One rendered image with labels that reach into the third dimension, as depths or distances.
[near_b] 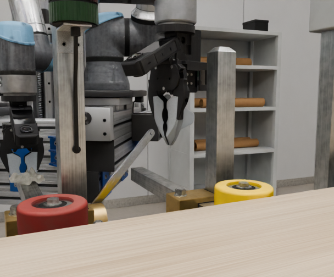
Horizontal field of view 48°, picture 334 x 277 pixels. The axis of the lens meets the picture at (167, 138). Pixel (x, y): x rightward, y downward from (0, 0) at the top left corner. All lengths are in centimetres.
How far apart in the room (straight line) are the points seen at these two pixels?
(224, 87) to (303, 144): 380
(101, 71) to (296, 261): 91
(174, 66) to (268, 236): 37
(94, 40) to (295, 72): 330
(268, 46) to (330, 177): 296
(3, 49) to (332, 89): 66
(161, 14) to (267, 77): 304
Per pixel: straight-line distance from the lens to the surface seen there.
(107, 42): 115
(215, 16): 375
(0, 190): 131
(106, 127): 100
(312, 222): 43
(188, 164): 313
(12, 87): 85
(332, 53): 79
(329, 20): 79
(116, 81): 115
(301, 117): 435
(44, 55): 101
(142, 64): 61
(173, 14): 67
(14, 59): 85
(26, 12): 105
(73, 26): 49
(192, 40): 71
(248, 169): 394
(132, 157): 65
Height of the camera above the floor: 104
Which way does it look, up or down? 7 degrees down
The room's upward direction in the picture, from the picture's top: straight up
